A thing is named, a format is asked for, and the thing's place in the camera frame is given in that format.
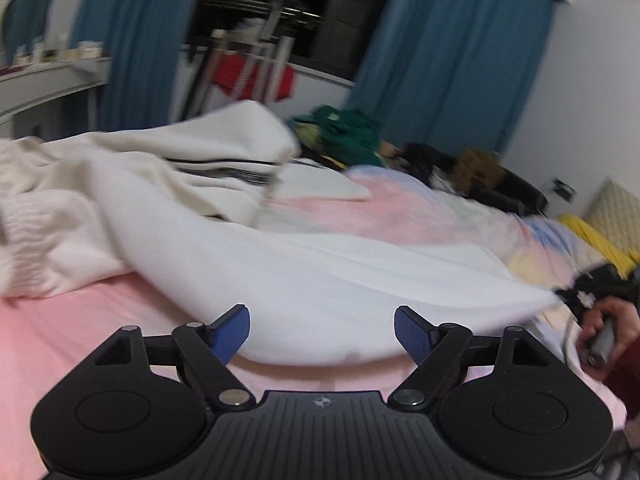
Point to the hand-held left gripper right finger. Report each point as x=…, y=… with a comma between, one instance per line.
x=413, y=332

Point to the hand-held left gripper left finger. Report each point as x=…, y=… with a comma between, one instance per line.
x=231, y=332

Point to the white sweatshirt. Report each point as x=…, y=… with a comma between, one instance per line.
x=310, y=280

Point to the person's right forearm red sleeve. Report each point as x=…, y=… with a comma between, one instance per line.
x=627, y=385

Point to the green clothes pile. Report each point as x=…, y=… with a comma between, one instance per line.
x=350, y=132

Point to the metal clothes drying rack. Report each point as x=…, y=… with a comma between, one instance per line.
x=250, y=55

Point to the person's right hand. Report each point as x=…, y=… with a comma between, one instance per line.
x=627, y=327

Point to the black furniture with clutter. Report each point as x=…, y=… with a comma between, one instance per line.
x=520, y=192

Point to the pastel pink bed sheet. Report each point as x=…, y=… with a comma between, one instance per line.
x=75, y=330

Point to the brown cardboard box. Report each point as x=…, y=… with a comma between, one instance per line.
x=477, y=170

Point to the yellow green cloth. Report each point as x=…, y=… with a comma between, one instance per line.
x=307, y=135

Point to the red garment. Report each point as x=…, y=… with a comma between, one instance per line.
x=230, y=75

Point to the blue curtain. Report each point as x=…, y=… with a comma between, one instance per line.
x=135, y=35
x=450, y=55

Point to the white desk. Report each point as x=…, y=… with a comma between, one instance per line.
x=45, y=85

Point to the row of small bottles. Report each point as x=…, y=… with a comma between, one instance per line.
x=55, y=52

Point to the hanging blue garment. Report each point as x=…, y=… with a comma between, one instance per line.
x=30, y=5

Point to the wall socket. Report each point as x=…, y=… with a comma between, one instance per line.
x=564, y=189

